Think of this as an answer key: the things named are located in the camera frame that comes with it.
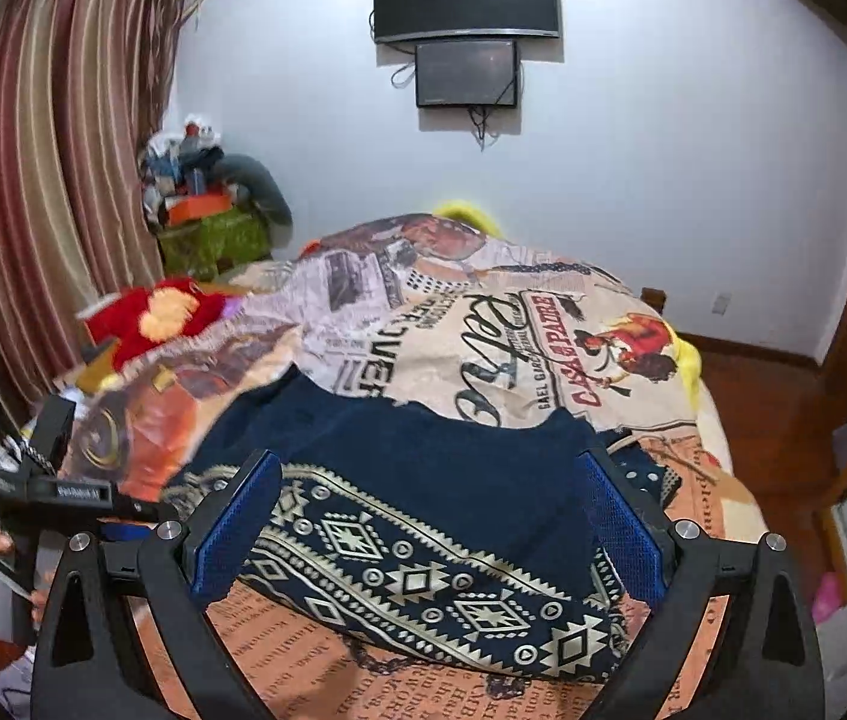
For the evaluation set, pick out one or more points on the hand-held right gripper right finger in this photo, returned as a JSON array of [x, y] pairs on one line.
[[618, 517]]

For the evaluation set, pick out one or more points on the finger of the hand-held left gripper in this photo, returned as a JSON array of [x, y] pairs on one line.
[[145, 510]]

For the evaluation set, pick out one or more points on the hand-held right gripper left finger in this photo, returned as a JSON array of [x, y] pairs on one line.
[[235, 517]]

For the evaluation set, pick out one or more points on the navy patterned garment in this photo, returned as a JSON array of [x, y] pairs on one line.
[[431, 465]]

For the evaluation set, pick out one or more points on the red plush toy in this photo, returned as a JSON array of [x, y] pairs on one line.
[[168, 307]]

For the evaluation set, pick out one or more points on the pink object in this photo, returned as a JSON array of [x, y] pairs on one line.
[[828, 598]]

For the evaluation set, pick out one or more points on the printed blanket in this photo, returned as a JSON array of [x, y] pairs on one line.
[[468, 330]]

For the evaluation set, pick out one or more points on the orange box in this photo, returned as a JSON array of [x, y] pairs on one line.
[[198, 208]]

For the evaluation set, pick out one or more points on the striped curtain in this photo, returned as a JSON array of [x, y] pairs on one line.
[[55, 165]]

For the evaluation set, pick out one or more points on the grey bag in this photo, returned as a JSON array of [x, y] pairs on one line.
[[262, 184]]

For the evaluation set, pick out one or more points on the pile of clutter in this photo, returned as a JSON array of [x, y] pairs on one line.
[[175, 157]]

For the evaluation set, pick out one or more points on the wooden bed post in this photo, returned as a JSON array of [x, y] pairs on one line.
[[654, 298]]

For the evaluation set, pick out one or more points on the wall socket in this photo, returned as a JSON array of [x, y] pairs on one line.
[[722, 304]]

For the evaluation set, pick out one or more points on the small wall television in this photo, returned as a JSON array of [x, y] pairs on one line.
[[467, 73]]

